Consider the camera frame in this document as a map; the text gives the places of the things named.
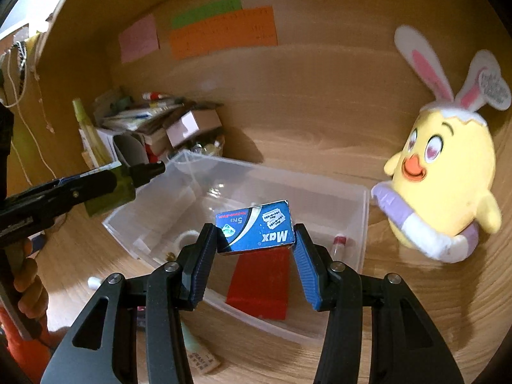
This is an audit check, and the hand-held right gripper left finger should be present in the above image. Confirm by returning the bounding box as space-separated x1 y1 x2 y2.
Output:
40 223 219 384

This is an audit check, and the green paper note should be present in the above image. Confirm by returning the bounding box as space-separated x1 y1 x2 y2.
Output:
171 0 243 30

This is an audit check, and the pink paper note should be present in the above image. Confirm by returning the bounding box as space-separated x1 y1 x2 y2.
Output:
118 13 161 64

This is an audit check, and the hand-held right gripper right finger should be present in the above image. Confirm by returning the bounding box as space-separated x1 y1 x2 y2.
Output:
293 224 465 384

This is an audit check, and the white cable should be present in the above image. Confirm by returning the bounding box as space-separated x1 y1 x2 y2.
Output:
8 40 57 185

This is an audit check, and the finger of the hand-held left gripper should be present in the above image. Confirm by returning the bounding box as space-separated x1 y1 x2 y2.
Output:
0 166 121 245

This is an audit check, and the yellow chick plush toy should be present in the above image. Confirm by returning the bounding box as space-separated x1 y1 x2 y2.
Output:
370 25 512 265

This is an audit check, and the light green tube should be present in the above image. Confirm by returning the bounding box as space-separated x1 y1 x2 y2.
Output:
180 320 220 373

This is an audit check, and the small open white box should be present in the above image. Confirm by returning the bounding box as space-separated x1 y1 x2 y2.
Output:
165 106 223 148

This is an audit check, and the orange paper note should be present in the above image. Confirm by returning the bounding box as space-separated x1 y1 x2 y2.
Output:
169 6 278 61

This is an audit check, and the red card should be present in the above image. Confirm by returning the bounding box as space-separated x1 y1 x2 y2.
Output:
225 247 292 321

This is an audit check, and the clear plastic storage bin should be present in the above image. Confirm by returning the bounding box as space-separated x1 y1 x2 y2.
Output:
102 150 369 347

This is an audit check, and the dark green bottle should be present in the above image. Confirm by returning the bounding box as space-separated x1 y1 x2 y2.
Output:
85 161 166 217

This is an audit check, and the person's left hand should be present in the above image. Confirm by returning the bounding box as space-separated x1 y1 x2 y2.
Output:
13 239 49 323

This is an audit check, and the person's left forearm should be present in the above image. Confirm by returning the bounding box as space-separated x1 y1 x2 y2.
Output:
0 304 60 382

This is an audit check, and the pink and white lip balm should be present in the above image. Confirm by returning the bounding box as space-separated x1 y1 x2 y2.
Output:
333 235 348 262

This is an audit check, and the blue razor blade box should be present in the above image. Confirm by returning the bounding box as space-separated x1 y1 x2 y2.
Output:
215 199 297 256

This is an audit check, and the stack of booklets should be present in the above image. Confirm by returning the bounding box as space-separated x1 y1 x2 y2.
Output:
94 88 193 132

